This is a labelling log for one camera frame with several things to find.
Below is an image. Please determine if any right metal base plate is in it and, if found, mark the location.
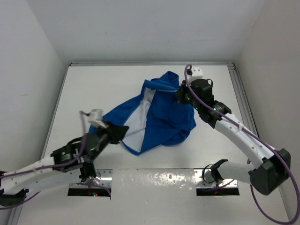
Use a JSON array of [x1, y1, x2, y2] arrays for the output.
[[194, 168, 238, 190]]

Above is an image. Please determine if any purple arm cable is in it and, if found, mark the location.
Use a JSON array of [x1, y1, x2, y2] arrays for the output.
[[0, 110, 111, 209], [184, 64, 296, 224]]

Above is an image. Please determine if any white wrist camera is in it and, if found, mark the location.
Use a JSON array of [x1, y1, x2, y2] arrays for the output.
[[88, 109, 107, 128], [187, 67, 203, 83]]

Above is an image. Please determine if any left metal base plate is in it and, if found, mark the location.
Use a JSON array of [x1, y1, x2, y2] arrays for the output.
[[69, 169, 113, 188]]

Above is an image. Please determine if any metal base plate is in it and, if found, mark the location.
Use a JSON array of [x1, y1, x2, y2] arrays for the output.
[[194, 168, 238, 190], [69, 169, 113, 188]]

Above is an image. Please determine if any blue zip-up jacket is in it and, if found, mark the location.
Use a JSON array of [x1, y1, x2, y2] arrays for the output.
[[103, 71, 196, 156]]

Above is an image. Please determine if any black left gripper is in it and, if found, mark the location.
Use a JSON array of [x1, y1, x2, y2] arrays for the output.
[[89, 119, 130, 161]]

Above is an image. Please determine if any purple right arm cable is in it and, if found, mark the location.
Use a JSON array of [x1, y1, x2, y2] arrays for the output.
[[184, 64, 296, 224]]

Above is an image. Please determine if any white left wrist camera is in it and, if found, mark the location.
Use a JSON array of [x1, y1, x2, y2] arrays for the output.
[[88, 109, 107, 128]]

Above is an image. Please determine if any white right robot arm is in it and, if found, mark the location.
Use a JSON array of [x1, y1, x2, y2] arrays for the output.
[[176, 79, 291, 195]]

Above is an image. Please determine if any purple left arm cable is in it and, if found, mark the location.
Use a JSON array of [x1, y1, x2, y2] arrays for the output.
[[0, 110, 111, 209]]

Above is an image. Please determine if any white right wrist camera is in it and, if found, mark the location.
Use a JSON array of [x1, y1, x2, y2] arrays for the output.
[[187, 67, 203, 83]]

